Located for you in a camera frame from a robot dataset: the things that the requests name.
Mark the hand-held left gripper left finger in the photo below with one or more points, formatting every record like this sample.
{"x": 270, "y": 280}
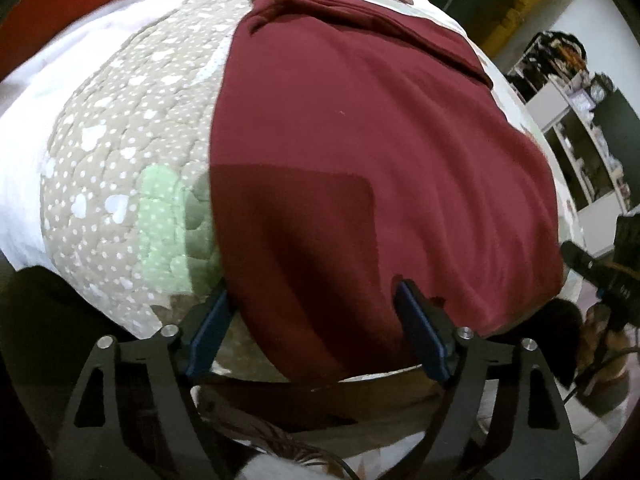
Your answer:
{"x": 210, "y": 331}

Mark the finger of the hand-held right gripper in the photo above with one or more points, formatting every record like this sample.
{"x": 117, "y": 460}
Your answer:
{"x": 577, "y": 259}

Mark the dark green panel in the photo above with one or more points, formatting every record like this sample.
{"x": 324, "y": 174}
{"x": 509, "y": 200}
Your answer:
{"x": 620, "y": 130}

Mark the maroon fleece sweatshirt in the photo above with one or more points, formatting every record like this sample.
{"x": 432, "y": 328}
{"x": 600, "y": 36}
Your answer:
{"x": 375, "y": 160}

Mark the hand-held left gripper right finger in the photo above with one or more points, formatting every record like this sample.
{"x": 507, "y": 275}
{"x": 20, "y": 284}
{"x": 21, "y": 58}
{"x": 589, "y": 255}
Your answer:
{"x": 420, "y": 330}

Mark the red floral quilt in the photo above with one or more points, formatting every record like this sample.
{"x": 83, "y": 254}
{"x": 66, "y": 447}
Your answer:
{"x": 75, "y": 0}

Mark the white fluffy blanket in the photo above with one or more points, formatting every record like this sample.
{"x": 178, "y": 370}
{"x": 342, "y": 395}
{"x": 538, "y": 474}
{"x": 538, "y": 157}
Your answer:
{"x": 30, "y": 135}

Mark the beige dotted quilted bedspread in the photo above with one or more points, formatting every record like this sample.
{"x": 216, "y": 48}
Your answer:
{"x": 125, "y": 160}

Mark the white shelf unit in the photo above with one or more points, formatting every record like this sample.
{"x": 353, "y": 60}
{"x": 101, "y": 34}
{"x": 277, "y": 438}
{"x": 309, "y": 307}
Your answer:
{"x": 550, "y": 105}

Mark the dark hanging clothes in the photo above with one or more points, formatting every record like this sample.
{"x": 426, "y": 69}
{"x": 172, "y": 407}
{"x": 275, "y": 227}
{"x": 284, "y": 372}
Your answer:
{"x": 550, "y": 55}

